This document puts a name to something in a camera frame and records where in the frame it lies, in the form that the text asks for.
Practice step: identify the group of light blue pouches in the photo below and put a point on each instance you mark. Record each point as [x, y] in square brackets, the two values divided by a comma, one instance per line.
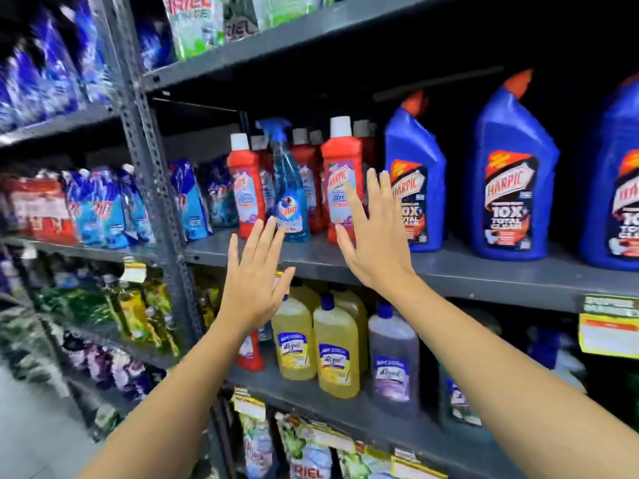
[107, 209]

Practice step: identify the person's right hand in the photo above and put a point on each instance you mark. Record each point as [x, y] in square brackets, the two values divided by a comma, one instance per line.
[379, 249]

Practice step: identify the dark blue pouch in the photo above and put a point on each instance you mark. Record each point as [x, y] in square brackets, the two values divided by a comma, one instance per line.
[153, 44]

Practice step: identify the large yellow green price tag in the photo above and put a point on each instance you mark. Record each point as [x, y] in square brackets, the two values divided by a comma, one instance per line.
[609, 329]

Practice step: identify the group of yellow-green bottles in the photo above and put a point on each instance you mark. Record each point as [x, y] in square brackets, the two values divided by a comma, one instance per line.
[137, 314]

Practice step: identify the grey metal shelf rack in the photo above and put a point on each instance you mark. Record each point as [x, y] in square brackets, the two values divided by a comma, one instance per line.
[159, 194]

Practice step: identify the group of green packets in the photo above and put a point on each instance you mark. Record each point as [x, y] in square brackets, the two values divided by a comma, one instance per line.
[75, 304]

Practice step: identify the person's left thumb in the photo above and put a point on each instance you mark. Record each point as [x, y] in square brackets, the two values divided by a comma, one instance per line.
[285, 285]

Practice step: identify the small red bottle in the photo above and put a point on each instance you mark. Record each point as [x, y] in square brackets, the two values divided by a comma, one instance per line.
[249, 356]

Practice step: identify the row of red cleaner bottles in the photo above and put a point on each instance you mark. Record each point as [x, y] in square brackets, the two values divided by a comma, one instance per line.
[244, 164]

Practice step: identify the blue toilet cleaner bottle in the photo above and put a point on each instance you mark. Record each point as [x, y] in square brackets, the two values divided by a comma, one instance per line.
[419, 159]
[616, 144]
[514, 144]

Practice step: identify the blue glass cleaner spray bottle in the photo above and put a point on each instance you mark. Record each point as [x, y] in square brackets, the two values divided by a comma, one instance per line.
[292, 194]

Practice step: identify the blue white pouch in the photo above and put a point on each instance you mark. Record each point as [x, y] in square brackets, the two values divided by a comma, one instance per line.
[559, 356]

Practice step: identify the white green detergent bag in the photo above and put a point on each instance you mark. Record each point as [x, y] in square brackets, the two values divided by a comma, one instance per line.
[282, 7]
[240, 17]
[194, 24]

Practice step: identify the person's left middle finger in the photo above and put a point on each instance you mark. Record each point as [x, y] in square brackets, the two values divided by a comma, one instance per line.
[267, 240]

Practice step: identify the dark purple-label bottle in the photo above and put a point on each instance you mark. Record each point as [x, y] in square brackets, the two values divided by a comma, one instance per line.
[459, 399]

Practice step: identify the white floral detergent pouch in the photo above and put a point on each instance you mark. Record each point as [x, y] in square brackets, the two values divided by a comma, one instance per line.
[257, 448]
[364, 466]
[304, 456]

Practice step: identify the row of dark blue pouches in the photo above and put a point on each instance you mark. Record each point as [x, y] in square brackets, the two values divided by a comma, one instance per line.
[50, 69]

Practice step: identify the stack of red packets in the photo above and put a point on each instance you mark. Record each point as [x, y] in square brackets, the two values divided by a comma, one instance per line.
[40, 209]

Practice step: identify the yellow floor cleaner bottle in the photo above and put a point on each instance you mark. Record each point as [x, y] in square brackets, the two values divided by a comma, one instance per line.
[293, 344]
[355, 309]
[337, 354]
[305, 294]

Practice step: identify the person's right forearm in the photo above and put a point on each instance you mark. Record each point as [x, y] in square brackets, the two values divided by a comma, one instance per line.
[499, 384]

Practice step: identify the person's left hand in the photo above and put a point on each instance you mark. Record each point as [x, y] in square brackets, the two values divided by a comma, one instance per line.
[252, 289]

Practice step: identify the blue refill pouch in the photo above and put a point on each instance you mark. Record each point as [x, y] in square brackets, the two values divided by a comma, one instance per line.
[219, 194]
[192, 204]

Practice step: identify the purple floor cleaner bottle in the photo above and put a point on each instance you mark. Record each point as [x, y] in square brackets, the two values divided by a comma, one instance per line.
[394, 364]

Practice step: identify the person's right thumb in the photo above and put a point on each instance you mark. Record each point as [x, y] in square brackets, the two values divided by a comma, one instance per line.
[345, 244]

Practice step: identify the group of purple pouches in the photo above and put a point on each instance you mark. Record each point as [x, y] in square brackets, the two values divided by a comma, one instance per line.
[115, 366]

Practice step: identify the person's right middle finger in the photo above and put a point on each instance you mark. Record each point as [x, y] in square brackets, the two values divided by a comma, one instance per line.
[373, 194]

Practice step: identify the person's left forearm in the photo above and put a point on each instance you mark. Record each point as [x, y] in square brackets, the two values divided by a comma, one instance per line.
[174, 399]

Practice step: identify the person's left little finger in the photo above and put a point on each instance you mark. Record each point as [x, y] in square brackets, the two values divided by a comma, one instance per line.
[234, 254]

